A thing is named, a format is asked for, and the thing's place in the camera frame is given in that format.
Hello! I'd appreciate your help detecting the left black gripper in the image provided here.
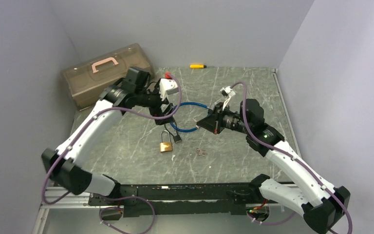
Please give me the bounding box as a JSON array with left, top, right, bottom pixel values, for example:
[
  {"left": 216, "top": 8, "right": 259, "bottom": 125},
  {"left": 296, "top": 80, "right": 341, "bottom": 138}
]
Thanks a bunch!
[{"left": 136, "top": 83, "right": 175, "bottom": 125}]

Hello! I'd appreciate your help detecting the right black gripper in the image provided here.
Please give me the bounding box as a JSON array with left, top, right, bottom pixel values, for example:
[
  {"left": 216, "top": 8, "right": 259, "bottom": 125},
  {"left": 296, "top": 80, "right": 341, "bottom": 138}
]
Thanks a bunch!
[{"left": 197, "top": 102, "right": 251, "bottom": 135}]

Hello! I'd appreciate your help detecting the blue cable lock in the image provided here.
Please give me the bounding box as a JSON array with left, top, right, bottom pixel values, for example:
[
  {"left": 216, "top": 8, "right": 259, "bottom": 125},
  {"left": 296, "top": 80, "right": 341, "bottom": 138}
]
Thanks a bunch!
[{"left": 170, "top": 101, "right": 210, "bottom": 133}]

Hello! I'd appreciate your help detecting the silver key bunch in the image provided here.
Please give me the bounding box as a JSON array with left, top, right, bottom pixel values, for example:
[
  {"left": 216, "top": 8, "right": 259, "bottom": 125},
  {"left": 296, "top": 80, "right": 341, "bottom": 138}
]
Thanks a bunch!
[{"left": 196, "top": 148, "right": 206, "bottom": 156}]

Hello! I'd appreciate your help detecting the brass padlock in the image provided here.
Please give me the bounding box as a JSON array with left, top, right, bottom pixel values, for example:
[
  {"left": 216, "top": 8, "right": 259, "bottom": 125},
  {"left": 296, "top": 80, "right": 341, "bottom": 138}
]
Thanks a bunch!
[{"left": 159, "top": 130, "right": 173, "bottom": 153}]

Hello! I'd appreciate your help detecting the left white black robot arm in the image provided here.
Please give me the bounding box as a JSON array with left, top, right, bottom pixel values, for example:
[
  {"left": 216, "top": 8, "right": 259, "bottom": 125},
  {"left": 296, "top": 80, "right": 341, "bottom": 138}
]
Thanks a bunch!
[{"left": 41, "top": 66, "right": 182, "bottom": 205}]

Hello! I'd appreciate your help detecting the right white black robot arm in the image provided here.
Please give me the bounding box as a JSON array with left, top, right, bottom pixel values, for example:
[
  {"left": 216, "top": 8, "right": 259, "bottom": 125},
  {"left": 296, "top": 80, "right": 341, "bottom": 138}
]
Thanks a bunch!
[{"left": 197, "top": 99, "right": 351, "bottom": 234}]

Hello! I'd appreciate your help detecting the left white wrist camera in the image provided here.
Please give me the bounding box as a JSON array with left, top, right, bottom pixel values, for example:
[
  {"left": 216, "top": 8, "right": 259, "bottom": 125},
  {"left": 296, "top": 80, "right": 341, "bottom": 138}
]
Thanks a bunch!
[{"left": 158, "top": 72, "right": 179, "bottom": 101}]

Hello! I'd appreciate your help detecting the small black cable lock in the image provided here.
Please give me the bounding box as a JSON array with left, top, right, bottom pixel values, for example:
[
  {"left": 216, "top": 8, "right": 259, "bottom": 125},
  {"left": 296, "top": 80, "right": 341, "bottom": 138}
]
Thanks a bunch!
[{"left": 164, "top": 124, "right": 182, "bottom": 143}]

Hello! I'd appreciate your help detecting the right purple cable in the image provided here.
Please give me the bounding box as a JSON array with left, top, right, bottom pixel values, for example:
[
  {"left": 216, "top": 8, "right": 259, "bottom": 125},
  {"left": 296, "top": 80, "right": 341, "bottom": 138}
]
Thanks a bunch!
[{"left": 230, "top": 81, "right": 354, "bottom": 234}]

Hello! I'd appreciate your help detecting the purple cable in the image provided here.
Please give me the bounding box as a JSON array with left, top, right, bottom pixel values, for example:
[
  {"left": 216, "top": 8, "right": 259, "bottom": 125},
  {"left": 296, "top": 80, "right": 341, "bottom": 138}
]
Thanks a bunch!
[
  {"left": 41, "top": 74, "right": 183, "bottom": 234},
  {"left": 230, "top": 81, "right": 354, "bottom": 234}
]

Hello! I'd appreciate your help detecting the yellow handled screwdriver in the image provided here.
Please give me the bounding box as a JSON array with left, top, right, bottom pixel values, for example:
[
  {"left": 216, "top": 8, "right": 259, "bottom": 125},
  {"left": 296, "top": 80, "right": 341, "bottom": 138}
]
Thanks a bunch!
[{"left": 189, "top": 64, "right": 207, "bottom": 69}]

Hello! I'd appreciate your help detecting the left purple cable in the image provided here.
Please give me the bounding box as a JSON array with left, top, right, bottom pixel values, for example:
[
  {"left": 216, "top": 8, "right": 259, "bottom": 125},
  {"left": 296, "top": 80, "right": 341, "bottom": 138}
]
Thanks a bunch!
[{"left": 41, "top": 74, "right": 183, "bottom": 234}]

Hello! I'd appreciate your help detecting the translucent brown toolbox pink handle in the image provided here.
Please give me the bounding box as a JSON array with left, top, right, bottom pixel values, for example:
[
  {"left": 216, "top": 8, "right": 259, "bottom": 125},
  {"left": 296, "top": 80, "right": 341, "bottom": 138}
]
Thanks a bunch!
[{"left": 61, "top": 43, "right": 154, "bottom": 110}]

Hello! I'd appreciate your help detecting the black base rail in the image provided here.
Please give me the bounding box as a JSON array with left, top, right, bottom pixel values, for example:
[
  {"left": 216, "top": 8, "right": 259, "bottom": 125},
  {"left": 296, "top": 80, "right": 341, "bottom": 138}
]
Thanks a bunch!
[{"left": 88, "top": 182, "right": 265, "bottom": 217}]

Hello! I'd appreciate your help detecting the aluminium frame rail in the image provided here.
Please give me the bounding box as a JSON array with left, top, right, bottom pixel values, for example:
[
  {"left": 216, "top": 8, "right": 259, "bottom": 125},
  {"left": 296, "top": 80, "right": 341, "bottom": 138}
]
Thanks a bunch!
[{"left": 32, "top": 68, "right": 333, "bottom": 234}]

